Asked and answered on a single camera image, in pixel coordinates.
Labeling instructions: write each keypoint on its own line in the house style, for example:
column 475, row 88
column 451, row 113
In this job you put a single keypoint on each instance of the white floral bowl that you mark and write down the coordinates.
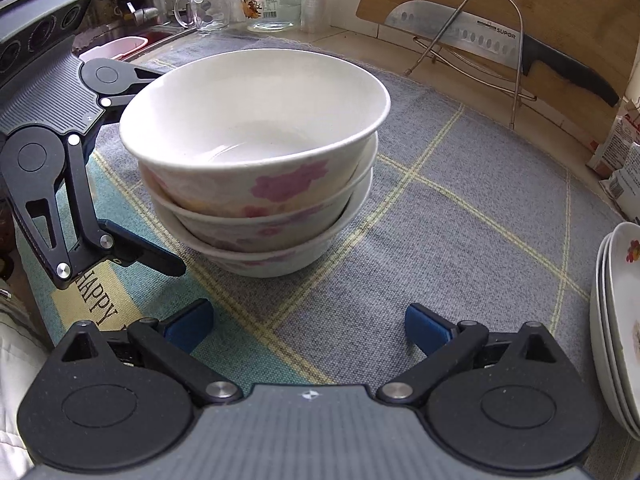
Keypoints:
column 250, row 110
column 235, row 232
column 260, row 265

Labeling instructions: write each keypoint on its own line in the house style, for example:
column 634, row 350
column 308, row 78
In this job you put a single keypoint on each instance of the white red print bag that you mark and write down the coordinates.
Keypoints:
column 615, row 145

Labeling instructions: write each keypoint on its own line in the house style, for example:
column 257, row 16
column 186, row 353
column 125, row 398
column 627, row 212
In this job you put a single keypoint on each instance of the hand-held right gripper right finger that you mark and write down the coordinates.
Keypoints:
column 425, row 327

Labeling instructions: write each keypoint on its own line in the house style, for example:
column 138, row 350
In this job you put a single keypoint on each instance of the pink plastic basin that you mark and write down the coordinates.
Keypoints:
column 115, row 46

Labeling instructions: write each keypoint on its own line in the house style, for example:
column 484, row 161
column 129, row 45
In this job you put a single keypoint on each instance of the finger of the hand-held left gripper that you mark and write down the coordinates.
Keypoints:
column 145, row 74
column 145, row 255

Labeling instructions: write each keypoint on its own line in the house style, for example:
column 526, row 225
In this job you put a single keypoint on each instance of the white stained fruit print plate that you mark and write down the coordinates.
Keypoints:
column 601, row 320

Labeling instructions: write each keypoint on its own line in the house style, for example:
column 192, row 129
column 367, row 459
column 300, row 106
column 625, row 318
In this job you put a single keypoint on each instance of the clear glass mug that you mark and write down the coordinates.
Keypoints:
column 205, row 10

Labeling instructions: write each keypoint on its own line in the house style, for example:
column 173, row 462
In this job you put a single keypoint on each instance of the white clothing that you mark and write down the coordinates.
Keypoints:
column 15, row 360

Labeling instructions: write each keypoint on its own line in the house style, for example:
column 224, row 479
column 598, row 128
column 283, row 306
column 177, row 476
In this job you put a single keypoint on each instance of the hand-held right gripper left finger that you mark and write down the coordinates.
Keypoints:
column 192, row 325

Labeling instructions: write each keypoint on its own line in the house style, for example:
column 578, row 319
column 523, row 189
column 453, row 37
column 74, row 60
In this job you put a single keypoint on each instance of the grey checked placemat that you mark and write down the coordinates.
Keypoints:
column 450, row 210

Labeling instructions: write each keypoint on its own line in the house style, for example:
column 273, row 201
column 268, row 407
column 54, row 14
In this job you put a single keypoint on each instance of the white blue print bag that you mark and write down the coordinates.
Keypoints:
column 627, row 190

